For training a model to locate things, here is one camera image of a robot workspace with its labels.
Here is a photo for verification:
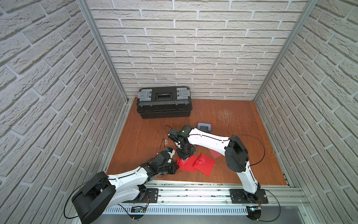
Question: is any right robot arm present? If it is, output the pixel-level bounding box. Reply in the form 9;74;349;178
168;126;261;203

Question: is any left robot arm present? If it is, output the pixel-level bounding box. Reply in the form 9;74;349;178
71;148;179;224

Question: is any right dark red envelope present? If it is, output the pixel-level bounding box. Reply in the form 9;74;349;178
209;149;222;159

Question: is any grey hole punch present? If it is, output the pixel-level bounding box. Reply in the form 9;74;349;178
197;123;211;133

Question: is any black plastic toolbox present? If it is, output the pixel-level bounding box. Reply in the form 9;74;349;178
137;86;193;119

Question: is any aluminium rail frame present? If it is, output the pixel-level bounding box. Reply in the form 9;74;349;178
102;181;306;220

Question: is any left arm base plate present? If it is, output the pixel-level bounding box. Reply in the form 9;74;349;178
124;188;159;203

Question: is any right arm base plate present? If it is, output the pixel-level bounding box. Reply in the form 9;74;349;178
229;189;269;204

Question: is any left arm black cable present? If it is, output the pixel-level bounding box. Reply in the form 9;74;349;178
63;177;107;219

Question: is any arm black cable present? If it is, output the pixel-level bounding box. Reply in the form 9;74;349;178
229;134;282;223
63;177;107;219

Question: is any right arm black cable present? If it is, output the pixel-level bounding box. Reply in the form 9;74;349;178
229;134;282;223

